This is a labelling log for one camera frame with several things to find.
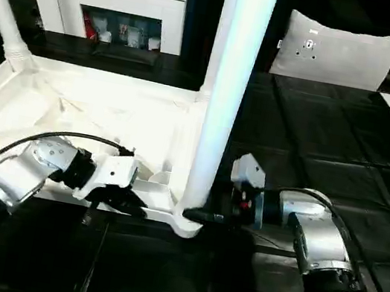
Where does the black work mat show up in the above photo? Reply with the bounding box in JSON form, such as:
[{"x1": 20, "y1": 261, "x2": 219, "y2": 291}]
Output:
[{"x1": 0, "y1": 21, "x2": 390, "y2": 292}]

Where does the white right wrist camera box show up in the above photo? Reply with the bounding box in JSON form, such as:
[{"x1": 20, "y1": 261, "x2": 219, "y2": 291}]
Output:
[{"x1": 227, "y1": 152, "x2": 271, "y2": 197}]

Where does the white plastic table top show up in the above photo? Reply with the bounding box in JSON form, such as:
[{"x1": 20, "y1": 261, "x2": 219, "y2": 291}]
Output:
[{"x1": 0, "y1": 48, "x2": 228, "y2": 240}]

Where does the black cabinet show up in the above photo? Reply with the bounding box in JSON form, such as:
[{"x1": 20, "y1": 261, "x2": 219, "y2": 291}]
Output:
[{"x1": 176, "y1": 0, "x2": 297, "y2": 77}]

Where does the grey cushion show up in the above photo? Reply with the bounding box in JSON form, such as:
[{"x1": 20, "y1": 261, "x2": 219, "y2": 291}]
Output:
[{"x1": 270, "y1": 7, "x2": 390, "y2": 95}]

